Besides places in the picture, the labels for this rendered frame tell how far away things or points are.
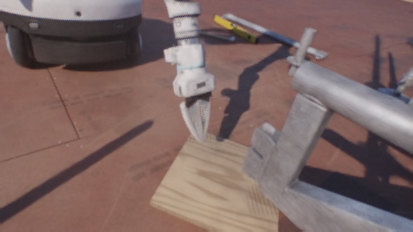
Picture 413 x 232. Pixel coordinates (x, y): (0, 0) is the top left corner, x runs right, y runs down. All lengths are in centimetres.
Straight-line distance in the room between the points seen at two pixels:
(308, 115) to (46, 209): 58
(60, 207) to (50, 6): 67
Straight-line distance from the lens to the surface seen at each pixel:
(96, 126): 84
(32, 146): 82
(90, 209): 64
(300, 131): 40
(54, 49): 107
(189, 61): 53
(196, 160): 70
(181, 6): 54
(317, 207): 45
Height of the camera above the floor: 53
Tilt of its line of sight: 34 degrees down
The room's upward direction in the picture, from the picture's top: 11 degrees clockwise
